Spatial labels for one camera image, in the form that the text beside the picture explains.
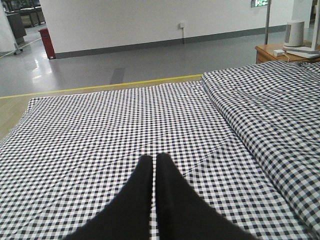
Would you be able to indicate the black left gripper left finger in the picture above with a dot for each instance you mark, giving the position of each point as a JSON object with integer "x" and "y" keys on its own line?
{"x": 127, "y": 216}

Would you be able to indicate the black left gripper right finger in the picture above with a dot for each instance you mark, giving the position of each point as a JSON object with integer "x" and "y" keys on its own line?
{"x": 182, "y": 214}

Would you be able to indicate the black white checkered bed sheet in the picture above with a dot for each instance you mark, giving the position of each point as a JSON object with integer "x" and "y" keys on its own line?
{"x": 70, "y": 155}

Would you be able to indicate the black white checkered quilt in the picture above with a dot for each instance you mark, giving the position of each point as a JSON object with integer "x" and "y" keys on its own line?
{"x": 274, "y": 108}

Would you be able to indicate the wooden nightstand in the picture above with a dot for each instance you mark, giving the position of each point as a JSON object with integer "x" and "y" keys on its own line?
{"x": 264, "y": 53}

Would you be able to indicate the small white charger box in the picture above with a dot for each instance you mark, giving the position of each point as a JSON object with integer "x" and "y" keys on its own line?
{"x": 278, "y": 52}

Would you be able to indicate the red fire extinguisher box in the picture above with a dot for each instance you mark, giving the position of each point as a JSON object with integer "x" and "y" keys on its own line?
{"x": 47, "y": 43}

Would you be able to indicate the white cylindrical heater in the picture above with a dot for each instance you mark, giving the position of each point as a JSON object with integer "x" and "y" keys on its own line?
{"x": 294, "y": 34}

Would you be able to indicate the grey metal pole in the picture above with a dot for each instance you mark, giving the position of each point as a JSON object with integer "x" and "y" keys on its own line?
{"x": 267, "y": 22}

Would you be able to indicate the green exit sign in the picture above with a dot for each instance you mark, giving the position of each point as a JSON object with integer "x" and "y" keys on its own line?
{"x": 258, "y": 3}

